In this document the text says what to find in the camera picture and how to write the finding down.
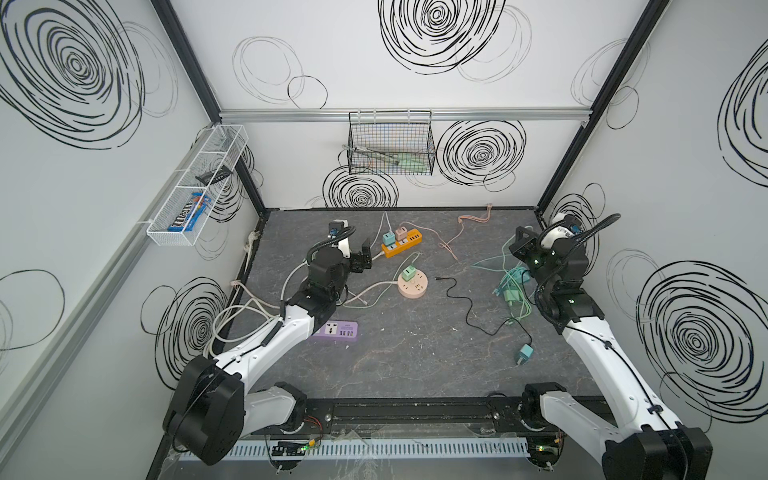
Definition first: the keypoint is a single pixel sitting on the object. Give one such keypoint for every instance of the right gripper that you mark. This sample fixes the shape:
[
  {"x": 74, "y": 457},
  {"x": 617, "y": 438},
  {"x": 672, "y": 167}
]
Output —
[{"x": 522, "y": 245}]

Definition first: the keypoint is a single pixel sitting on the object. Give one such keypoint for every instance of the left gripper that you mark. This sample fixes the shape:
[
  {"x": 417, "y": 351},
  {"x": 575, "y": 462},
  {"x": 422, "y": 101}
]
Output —
[{"x": 360, "y": 261}]

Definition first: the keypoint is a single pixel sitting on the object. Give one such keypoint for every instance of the teal charger with white cable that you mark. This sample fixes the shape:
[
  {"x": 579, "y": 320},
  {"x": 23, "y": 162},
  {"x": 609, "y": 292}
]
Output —
[{"x": 385, "y": 238}]

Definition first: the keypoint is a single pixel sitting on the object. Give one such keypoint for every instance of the orange power strip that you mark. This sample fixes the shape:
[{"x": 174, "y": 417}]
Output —
[{"x": 414, "y": 237}]

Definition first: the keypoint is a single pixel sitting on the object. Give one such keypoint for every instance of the round pink power strip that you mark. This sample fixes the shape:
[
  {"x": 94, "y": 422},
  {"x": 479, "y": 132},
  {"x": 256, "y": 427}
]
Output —
[{"x": 413, "y": 288}]

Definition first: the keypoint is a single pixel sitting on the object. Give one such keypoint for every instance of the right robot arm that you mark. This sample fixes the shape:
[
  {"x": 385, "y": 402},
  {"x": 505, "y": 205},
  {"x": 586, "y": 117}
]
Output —
[{"x": 644, "y": 439}]

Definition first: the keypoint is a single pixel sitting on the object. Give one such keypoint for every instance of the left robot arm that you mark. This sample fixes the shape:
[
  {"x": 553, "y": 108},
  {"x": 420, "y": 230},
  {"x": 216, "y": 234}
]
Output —
[{"x": 213, "y": 405}]

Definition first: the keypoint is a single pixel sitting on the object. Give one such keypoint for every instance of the purple power strip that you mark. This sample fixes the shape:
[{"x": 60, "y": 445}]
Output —
[{"x": 337, "y": 331}]

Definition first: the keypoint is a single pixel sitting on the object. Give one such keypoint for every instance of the green cloth in basket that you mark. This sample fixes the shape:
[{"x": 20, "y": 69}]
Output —
[{"x": 413, "y": 164}]

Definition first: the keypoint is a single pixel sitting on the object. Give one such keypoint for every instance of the metal tongs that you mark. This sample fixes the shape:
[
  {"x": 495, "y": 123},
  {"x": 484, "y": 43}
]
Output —
[{"x": 375, "y": 155}]

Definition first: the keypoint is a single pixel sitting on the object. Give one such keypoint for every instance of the black remote control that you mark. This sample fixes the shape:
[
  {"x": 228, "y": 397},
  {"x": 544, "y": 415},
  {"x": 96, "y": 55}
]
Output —
[{"x": 214, "y": 176}]

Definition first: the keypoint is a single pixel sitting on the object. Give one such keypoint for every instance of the blue candy pack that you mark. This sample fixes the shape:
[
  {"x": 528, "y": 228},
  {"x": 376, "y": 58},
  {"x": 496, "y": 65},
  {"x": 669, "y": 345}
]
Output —
[{"x": 187, "y": 218}]

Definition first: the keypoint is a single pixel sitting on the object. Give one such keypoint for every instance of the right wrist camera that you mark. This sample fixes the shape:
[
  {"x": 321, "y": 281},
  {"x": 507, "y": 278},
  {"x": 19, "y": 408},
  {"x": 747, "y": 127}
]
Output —
[{"x": 562, "y": 226}]

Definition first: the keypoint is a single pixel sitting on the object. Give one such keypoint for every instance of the black wire basket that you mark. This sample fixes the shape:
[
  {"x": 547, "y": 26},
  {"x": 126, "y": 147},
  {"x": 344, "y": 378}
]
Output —
[{"x": 389, "y": 136}]

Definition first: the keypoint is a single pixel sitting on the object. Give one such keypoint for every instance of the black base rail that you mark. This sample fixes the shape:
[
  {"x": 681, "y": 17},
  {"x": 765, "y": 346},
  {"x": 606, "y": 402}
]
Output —
[{"x": 503, "y": 413}]

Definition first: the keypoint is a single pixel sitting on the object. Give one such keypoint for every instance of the white wire shelf basket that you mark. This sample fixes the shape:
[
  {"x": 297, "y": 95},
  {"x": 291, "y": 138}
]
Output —
[{"x": 217, "y": 145}]

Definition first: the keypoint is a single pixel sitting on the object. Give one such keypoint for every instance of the aluminium wall rail back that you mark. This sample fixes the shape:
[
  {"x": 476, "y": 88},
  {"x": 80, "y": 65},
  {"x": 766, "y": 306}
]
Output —
[{"x": 580, "y": 114}]

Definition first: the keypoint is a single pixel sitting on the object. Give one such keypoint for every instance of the aluminium wall rail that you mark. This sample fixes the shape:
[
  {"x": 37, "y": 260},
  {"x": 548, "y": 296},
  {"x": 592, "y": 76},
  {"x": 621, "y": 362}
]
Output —
[
  {"x": 580, "y": 114},
  {"x": 64, "y": 214}
]

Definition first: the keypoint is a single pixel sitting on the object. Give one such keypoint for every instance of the white slotted cable duct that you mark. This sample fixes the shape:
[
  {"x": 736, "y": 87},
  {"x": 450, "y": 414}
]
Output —
[{"x": 349, "y": 449}]

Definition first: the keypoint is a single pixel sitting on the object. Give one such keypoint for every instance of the aluminium wall rail left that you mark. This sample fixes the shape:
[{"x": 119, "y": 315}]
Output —
[{"x": 64, "y": 214}]

